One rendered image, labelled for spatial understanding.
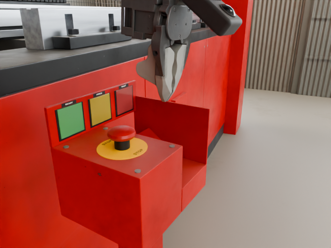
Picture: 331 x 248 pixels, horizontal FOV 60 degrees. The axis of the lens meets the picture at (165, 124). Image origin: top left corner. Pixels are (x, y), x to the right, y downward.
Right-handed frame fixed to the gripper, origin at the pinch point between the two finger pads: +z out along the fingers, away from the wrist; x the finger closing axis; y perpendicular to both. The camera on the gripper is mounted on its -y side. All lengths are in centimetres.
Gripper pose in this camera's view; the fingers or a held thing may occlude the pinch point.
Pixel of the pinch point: (169, 94)
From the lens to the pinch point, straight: 45.8
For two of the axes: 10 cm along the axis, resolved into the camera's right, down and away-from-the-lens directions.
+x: -5.3, 3.1, -7.9
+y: -8.5, -2.7, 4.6
